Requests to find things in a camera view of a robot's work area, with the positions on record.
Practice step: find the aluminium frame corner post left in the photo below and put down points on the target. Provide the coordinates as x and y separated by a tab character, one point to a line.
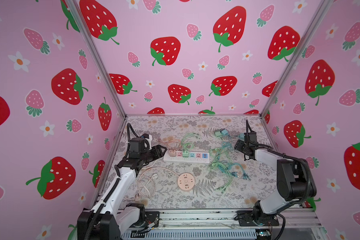
78	17

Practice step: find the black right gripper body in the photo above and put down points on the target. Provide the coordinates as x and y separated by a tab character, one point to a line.
241	146

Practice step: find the blue charger plug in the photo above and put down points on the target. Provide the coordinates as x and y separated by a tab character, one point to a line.
224	132

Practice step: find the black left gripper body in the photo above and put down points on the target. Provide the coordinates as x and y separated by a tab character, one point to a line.
152	155

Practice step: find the pink USB charger plug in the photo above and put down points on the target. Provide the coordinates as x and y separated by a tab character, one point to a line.
172	153

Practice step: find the round pink power socket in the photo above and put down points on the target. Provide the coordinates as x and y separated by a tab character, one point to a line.
186	182

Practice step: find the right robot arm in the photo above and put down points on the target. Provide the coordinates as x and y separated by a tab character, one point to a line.
294	182

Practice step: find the teal charger plug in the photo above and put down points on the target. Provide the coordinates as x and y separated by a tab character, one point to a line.
242	136

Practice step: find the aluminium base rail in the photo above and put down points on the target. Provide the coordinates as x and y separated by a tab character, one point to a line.
213	218

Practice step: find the aluminium frame corner post right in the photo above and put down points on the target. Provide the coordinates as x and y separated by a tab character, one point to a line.
313	25

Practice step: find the white multicolour power strip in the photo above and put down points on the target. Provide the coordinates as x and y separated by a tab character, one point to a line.
194	158

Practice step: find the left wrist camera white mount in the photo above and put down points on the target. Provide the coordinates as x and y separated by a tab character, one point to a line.
148	138

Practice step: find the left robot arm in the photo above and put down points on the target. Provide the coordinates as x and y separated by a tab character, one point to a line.
120	186

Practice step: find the aluminium frame corner post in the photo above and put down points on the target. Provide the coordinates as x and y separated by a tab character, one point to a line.
313	25
78	17

